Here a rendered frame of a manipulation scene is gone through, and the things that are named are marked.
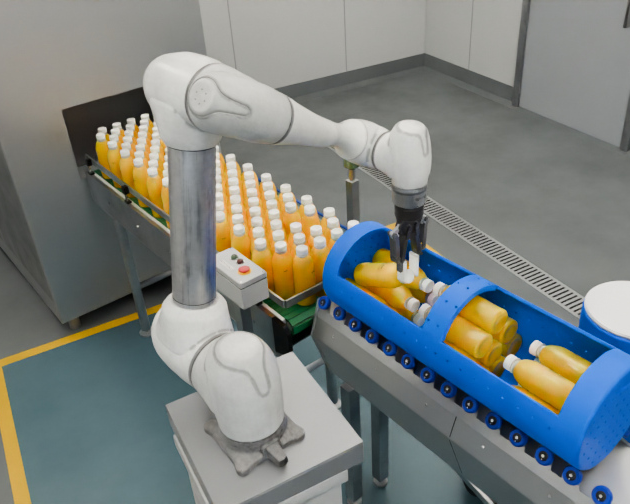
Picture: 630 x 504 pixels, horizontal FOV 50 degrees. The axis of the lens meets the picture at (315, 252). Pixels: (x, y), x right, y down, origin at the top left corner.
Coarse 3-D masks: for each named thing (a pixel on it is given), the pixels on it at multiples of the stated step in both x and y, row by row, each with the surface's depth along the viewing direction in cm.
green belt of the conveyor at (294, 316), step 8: (112, 184) 311; (136, 200) 296; (144, 208) 290; (152, 216) 283; (272, 304) 227; (296, 304) 226; (312, 304) 225; (280, 312) 223; (288, 312) 222; (296, 312) 222; (304, 312) 222; (312, 312) 223; (288, 320) 219; (296, 320) 219; (312, 320) 222; (296, 328) 219; (304, 328) 221
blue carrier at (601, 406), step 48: (384, 240) 213; (336, 288) 198; (480, 288) 172; (384, 336) 191; (432, 336) 171; (528, 336) 182; (576, 336) 167; (480, 384) 162; (576, 384) 145; (624, 384) 147; (528, 432) 156; (576, 432) 143; (624, 432) 161
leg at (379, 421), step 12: (372, 408) 248; (372, 420) 252; (384, 420) 250; (372, 432) 255; (384, 432) 253; (372, 444) 259; (384, 444) 257; (372, 456) 263; (384, 456) 261; (372, 468) 267; (384, 468) 264; (384, 480) 271
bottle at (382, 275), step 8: (360, 264) 199; (368, 264) 196; (376, 264) 192; (384, 264) 189; (392, 264) 188; (360, 272) 196; (368, 272) 193; (376, 272) 190; (384, 272) 187; (392, 272) 185; (360, 280) 197; (368, 280) 193; (376, 280) 190; (384, 280) 187; (392, 280) 185
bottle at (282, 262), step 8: (272, 256) 221; (280, 256) 218; (288, 256) 219; (272, 264) 221; (280, 264) 219; (288, 264) 220; (280, 272) 220; (288, 272) 221; (280, 280) 222; (288, 280) 222; (280, 288) 224; (288, 288) 224; (280, 296) 226; (288, 296) 226
